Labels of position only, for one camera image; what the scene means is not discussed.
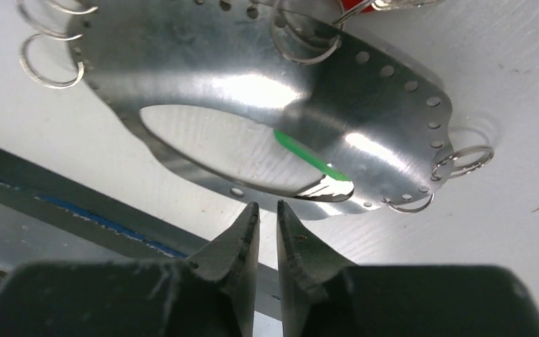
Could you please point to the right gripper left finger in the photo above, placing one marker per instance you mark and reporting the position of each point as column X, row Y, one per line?
column 228, row 267

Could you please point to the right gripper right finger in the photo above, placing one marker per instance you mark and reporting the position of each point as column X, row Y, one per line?
column 313, row 295

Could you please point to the perforated metal ring plate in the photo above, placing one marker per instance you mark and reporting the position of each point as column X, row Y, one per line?
column 368, row 115

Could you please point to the green key tag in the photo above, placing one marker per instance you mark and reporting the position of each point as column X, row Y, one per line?
column 306, row 155

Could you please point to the aluminium frame rail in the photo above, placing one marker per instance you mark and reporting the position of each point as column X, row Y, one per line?
column 43, row 195

